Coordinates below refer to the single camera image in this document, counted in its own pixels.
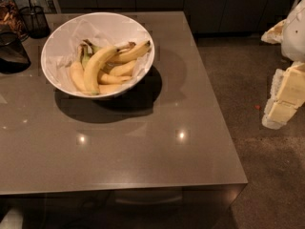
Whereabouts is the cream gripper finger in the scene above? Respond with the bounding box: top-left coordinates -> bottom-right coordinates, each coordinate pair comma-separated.
261,20 -> 286,44

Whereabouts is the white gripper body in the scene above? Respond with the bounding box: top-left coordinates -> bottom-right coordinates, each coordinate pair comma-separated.
281,0 -> 305,62

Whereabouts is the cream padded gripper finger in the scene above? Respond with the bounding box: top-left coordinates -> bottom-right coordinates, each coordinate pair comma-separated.
262,62 -> 305,130

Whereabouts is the large front yellow banana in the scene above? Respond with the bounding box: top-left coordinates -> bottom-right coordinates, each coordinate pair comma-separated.
84,46 -> 118,95

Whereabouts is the top right yellow banana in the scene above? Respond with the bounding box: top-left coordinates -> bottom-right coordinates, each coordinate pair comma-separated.
110,40 -> 151,63

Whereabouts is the middle yellow banana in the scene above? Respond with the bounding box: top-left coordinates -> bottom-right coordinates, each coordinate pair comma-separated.
110,60 -> 136,76

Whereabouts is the white paper bowl liner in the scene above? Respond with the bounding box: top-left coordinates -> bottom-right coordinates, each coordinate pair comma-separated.
45,18 -> 151,93

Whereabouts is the lower yellow banana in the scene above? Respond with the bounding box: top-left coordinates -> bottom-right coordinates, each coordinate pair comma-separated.
97,71 -> 131,85

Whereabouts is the bottom yellow banana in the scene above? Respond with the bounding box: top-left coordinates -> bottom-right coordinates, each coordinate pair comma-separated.
99,84 -> 121,94

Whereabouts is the white bowl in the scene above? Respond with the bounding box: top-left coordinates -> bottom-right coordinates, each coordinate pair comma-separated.
40,11 -> 156,99

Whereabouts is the greenish banana behind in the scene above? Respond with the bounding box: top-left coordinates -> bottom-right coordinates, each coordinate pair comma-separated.
82,39 -> 100,68

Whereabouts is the left yellow banana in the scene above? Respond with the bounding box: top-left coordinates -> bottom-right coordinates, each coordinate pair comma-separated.
70,45 -> 87,92

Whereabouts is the black mesh cup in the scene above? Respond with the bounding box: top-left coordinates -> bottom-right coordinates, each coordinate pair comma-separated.
20,6 -> 51,39

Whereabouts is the black pot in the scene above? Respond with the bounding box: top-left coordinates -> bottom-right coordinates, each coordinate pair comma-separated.
0,31 -> 31,73

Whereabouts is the dark glass jar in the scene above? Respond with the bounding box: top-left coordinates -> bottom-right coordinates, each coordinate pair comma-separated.
0,0 -> 28,40

